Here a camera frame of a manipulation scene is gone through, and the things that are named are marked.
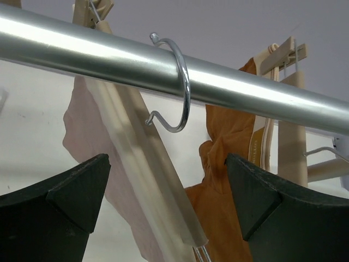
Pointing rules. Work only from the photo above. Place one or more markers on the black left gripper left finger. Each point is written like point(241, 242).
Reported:
point(52, 220)

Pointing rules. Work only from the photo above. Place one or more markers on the beige hanger with pink underwear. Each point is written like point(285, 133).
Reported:
point(149, 169)

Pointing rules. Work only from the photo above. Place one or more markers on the white clothes rack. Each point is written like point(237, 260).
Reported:
point(46, 43)

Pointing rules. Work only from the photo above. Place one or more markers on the brown underwear on rack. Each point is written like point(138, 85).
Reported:
point(230, 132)

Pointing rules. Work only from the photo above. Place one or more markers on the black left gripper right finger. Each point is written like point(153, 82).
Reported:
point(283, 221)

